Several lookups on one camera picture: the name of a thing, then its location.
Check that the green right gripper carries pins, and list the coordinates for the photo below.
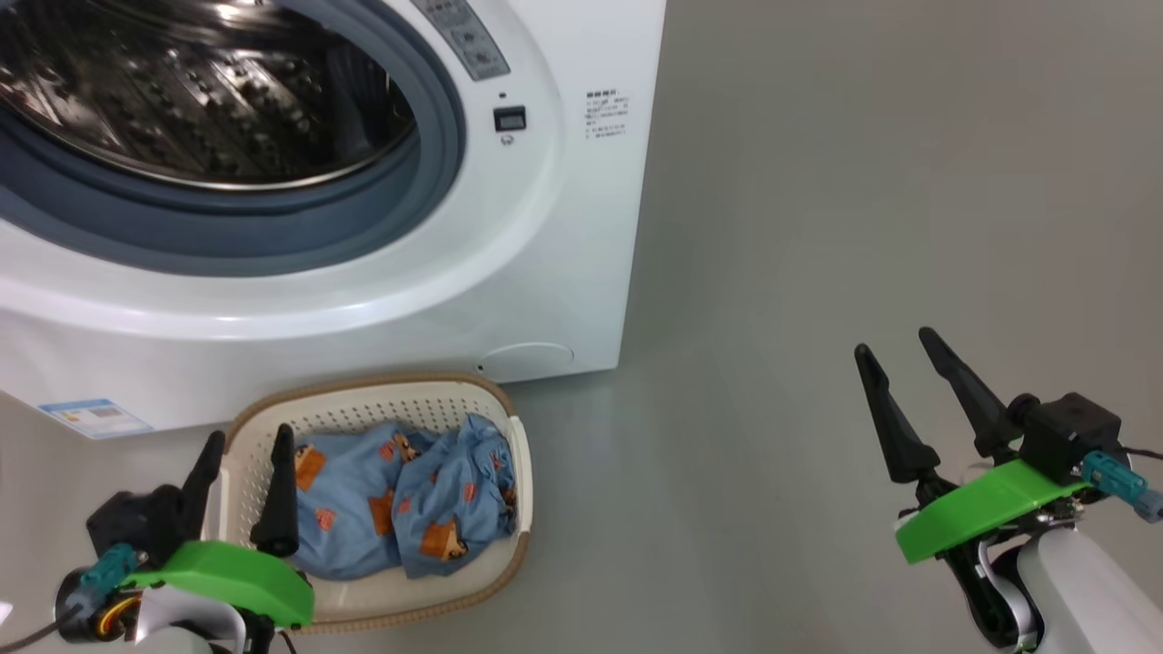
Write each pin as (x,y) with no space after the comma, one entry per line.
(981,504)

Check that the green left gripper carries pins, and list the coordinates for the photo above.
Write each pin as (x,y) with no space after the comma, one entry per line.
(236,577)

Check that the blue cartoon print garment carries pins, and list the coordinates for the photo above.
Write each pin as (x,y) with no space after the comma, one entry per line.
(382,509)

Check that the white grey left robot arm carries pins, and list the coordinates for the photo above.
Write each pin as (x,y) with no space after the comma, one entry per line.
(182,627)

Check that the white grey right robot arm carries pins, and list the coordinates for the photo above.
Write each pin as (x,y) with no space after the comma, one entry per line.
(1081,590)

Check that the cream perforated laundry basket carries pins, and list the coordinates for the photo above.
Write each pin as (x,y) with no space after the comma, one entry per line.
(382,595)

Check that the white front-load washing machine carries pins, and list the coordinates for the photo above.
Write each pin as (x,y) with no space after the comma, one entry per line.
(509,272)

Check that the black door lock socket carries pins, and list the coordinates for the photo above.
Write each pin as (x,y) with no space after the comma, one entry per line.
(510,119)

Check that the blue energy label sticker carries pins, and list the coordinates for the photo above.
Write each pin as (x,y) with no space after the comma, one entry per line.
(95,418)

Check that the round white filter cover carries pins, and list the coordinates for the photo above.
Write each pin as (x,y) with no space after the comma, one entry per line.
(527,361)

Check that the black text notice sticker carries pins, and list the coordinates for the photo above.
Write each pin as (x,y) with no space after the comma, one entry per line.
(607,113)

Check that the grey instruction sticker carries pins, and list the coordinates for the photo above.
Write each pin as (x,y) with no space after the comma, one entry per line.
(463,36)

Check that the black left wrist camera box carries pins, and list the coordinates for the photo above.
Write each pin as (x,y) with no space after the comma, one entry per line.
(136,522)

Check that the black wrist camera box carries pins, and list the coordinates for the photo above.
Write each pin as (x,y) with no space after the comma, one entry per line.
(136,522)
(1068,431)

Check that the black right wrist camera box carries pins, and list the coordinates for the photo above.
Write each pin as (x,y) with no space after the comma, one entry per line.
(1068,431)

